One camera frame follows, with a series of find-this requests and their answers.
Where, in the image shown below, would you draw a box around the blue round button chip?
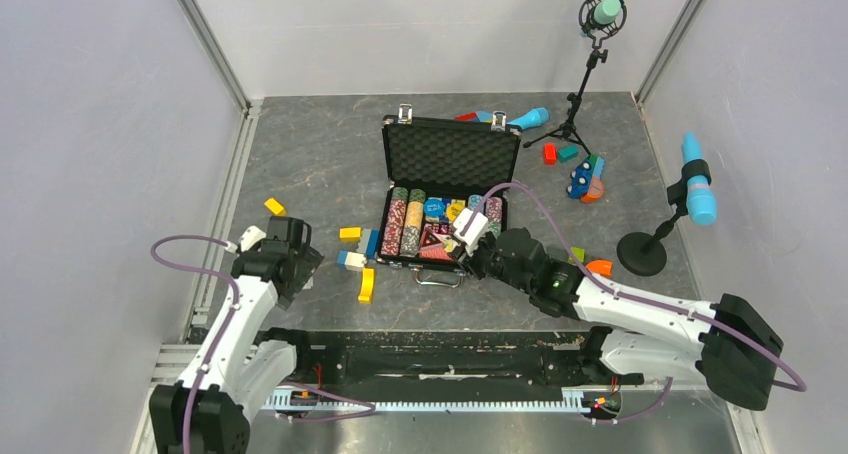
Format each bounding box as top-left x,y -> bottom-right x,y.
424,197 -> 446,222

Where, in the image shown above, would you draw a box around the yellow round button chip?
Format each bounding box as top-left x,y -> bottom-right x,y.
445,200 -> 466,223

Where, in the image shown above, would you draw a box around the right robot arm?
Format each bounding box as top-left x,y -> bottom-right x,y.
450,208 -> 783,411

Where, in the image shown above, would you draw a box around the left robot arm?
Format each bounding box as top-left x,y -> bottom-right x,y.
149,216 -> 323,453

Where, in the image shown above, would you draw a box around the red playing card deck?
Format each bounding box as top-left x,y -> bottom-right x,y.
418,242 -> 455,262

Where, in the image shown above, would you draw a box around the blue chip row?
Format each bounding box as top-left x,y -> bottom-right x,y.
466,194 -> 483,210

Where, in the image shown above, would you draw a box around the green purple chip row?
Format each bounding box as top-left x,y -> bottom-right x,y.
485,196 -> 504,238

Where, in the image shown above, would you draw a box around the yellow cube block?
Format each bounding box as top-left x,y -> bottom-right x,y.
264,197 -> 287,216

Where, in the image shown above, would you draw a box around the white blue block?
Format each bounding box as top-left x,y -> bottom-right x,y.
336,251 -> 368,272

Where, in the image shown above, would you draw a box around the yellow small block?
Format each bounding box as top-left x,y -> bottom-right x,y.
338,226 -> 362,243

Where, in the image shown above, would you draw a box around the black poker case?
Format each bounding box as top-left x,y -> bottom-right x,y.
376,104 -> 521,288

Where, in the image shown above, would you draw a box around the blue grey block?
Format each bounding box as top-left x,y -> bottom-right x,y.
357,228 -> 379,259

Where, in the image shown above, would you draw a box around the yellow long block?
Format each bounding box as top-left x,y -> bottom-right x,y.
357,268 -> 376,304

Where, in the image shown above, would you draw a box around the red chip row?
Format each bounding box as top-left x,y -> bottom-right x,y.
380,187 -> 409,257

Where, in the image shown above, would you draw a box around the lime lego brick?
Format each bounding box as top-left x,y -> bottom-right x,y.
569,247 -> 586,264

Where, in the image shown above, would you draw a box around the red small block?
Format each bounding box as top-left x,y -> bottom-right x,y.
543,143 -> 558,165

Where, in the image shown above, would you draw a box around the orange curved track piece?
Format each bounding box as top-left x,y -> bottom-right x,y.
586,259 -> 613,278

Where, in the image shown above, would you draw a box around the blue toy car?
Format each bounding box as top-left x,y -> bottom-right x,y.
566,155 -> 605,204

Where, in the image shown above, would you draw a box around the teal small block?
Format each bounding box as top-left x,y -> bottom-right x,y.
557,145 -> 580,163

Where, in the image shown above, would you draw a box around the red blue flat blocks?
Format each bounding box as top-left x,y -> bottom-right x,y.
455,111 -> 494,123

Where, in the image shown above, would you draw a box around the blue toy microphone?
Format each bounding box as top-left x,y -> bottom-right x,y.
507,107 -> 550,131

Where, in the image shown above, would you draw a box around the blue microphone on stand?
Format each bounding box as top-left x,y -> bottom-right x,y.
616,132 -> 718,277

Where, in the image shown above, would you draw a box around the green microphone on tripod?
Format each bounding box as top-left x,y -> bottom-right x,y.
522,0 -> 627,157

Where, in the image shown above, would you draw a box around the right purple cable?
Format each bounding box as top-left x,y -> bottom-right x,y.
468,181 -> 808,427

